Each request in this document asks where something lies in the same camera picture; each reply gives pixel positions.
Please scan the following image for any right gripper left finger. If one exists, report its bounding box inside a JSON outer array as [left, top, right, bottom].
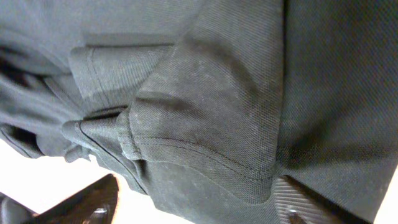
[[1, 174, 119, 224]]

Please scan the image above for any black polo shirt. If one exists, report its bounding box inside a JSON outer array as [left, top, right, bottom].
[[1, 0, 397, 223]]

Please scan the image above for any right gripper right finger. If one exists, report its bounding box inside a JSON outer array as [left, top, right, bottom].
[[272, 174, 370, 223]]

